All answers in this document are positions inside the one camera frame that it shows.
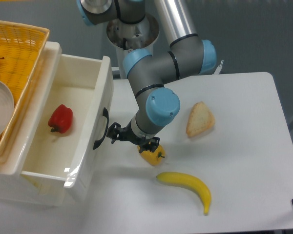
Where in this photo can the red bell pepper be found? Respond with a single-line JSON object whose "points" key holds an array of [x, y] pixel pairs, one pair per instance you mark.
{"points": [[61, 119]]}

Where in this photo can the white top drawer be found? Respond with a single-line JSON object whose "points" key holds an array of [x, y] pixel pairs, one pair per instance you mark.
{"points": [[74, 122]]}

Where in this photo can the white drawer cabinet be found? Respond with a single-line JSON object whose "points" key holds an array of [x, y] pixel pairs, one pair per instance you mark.
{"points": [[14, 146]]}

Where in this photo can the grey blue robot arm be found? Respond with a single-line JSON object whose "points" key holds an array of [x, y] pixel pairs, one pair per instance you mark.
{"points": [[155, 53]]}

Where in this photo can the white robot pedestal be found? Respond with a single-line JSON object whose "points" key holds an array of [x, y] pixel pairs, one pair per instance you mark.
{"points": [[128, 37]]}

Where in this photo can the white ribbed plate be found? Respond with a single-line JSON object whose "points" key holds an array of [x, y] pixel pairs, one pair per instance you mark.
{"points": [[6, 106]]}

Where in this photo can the yellow bell pepper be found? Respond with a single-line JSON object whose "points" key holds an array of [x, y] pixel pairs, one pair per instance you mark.
{"points": [[154, 158]]}

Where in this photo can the black top drawer handle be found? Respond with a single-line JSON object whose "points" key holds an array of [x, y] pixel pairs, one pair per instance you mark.
{"points": [[98, 142]]}

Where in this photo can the yellow banana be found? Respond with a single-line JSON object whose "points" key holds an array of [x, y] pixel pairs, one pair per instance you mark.
{"points": [[190, 182]]}

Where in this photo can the slice of bread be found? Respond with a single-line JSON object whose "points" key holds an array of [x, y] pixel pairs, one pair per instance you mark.
{"points": [[200, 119]]}

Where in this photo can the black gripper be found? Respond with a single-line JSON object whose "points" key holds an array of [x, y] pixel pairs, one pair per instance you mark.
{"points": [[127, 134]]}

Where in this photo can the yellow woven basket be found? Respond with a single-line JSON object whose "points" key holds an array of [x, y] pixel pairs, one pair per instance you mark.
{"points": [[21, 45]]}

